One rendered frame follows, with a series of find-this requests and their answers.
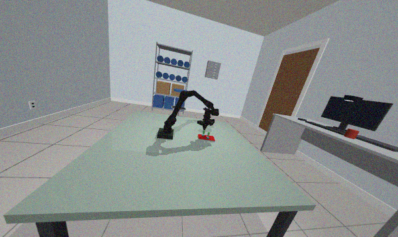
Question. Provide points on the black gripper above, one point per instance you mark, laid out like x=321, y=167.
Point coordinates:
x=203, y=122

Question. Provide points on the red circuit board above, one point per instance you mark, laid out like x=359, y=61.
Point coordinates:
x=206, y=137

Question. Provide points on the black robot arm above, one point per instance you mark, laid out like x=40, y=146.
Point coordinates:
x=182, y=97

